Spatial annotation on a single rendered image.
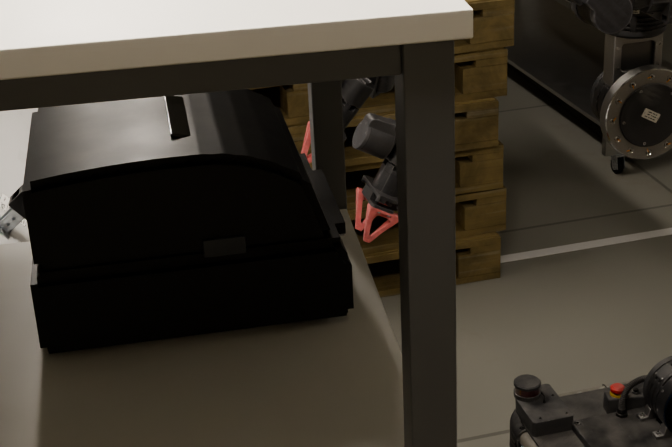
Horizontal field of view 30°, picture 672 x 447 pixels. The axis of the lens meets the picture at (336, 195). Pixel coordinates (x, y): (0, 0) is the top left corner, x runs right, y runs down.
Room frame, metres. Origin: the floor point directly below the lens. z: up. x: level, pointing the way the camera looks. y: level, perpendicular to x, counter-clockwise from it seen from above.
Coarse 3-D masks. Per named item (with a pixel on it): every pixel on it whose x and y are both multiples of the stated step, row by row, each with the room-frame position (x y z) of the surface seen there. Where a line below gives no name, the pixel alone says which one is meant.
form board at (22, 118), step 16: (0, 112) 1.92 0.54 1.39; (16, 112) 1.98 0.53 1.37; (32, 112) 2.03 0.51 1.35; (0, 128) 1.86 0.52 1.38; (16, 128) 1.91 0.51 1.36; (0, 144) 1.81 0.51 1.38; (16, 144) 1.85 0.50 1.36; (0, 160) 1.75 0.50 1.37; (16, 160) 1.80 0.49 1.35; (0, 176) 1.70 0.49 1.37; (16, 176) 1.74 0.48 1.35; (0, 192) 1.65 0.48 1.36; (0, 208) 1.60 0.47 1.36; (0, 240) 1.52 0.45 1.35; (16, 240) 1.55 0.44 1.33
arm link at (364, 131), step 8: (368, 120) 2.12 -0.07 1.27; (376, 120) 2.11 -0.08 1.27; (384, 120) 2.12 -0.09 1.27; (392, 120) 2.15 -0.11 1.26; (360, 128) 2.13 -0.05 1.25; (368, 128) 2.10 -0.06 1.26; (376, 128) 2.11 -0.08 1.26; (384, 128) 2.11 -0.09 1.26; (392, 128) 2.12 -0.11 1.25; (360, 136) 2.11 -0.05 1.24; (368, 136) 2.09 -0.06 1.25; (376, 136) 2.10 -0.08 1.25; (384, 136) 2.11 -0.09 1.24; (392, 136) 2.11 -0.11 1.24; (352, 144) 2.13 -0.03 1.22; (360, 144) 2.09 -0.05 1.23; (368, 144) 2.09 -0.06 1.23; (376, 144) 2.10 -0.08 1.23; (384, 144) 2.10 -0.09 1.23; (392, 144) 2.11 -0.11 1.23; (368, 152) 2.10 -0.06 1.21; (376, 152) 2.10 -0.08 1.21; (384, 152) 2.10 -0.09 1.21
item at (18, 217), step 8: (16, 192) 1.57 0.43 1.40; (16, 200) 1.55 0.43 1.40; (16, 208) 1.55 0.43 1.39; (24, 208) 1.55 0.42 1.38; (0, 216) 1.58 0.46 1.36; (8, 216) 1.55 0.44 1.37; (16, 216) 1.55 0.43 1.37; (24, 216) 1.55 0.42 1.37; (0, 224) 1.55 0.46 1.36; (8, 224) 1.57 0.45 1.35; (16, 224) 1.55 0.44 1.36; (0, 232) 1.53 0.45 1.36; (8, 232) 1.55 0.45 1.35
